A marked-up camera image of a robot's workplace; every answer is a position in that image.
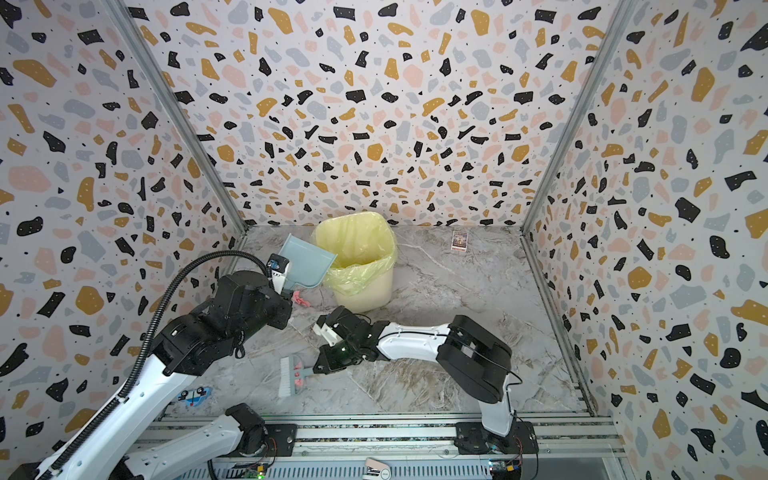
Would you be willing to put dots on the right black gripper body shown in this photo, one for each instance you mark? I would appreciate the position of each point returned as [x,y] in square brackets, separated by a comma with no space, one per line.
[327,343]

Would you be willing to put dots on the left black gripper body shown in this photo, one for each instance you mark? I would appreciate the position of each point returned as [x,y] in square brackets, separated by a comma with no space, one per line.
[277,312]

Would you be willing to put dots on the cream trash bin yellow bag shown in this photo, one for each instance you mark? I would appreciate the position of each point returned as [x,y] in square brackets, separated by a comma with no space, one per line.
[361,276]

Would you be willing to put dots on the teal hand brush white bristles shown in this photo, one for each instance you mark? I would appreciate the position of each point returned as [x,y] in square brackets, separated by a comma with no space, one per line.
[286,388]

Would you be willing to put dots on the teal plastic dustpan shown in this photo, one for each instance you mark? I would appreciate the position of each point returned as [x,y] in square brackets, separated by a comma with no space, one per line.
[308,264]

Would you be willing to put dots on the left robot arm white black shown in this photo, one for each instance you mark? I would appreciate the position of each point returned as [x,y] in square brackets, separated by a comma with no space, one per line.
[171,359]

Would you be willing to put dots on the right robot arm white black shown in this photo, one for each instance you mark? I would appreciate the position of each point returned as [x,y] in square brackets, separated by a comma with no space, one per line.
[474,358]

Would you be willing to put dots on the pink paper scrap far left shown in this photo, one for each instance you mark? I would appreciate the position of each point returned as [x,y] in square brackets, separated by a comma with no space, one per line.
[298,300]

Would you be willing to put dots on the blue toy car sticker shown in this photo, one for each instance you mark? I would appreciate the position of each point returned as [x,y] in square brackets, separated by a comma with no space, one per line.
[194,397]

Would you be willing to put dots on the small card box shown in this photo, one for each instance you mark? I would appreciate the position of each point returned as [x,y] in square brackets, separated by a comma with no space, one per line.
[459,241]

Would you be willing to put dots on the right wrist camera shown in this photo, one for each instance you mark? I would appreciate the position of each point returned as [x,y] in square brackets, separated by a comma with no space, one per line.
[327,333]

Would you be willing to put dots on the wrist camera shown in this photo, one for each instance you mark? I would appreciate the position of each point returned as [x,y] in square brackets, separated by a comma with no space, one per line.
[327,333]
[278,267]

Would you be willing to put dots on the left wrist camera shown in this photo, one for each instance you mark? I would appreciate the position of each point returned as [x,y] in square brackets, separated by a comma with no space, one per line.
[278,267]

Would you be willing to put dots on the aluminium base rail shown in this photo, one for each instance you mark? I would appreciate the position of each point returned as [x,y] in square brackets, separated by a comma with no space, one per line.
[415,446]

